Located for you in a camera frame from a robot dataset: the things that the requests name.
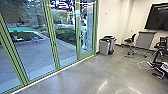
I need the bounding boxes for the green framed glass door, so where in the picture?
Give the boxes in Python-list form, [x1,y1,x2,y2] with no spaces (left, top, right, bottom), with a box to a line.
[74,0,100,61]

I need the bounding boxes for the grey indoor trash bin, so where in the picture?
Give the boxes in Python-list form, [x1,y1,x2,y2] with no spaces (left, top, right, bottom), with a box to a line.
[99,38,112,56]

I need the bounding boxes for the green lid indoor bin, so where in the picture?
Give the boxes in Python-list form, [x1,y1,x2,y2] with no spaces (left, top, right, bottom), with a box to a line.
[103,35,118,54]

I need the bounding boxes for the white door sign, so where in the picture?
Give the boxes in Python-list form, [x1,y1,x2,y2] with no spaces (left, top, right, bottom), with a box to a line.
[74,8,81,17]

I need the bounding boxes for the white garden statue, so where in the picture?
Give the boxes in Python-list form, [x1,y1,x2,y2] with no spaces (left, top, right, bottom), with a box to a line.
[79,18,89,51]

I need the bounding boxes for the outdoor green shrub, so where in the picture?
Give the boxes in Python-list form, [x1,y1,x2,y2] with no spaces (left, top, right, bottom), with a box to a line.
[9,31,44,43]
[54,27,83,46]

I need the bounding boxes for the black wheeled cart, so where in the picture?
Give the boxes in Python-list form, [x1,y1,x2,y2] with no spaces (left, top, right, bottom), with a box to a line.
[149,49,168,80]

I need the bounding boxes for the white wall switch plate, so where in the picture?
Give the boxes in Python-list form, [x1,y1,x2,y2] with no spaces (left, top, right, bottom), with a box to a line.
[104,10,110,16]

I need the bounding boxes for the white floor cable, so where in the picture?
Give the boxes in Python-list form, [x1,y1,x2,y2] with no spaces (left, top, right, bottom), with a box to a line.
[136,59,155,71]

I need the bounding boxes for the black wall television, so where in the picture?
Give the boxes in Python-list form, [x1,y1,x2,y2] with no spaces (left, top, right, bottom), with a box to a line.
[144,2,168,32]

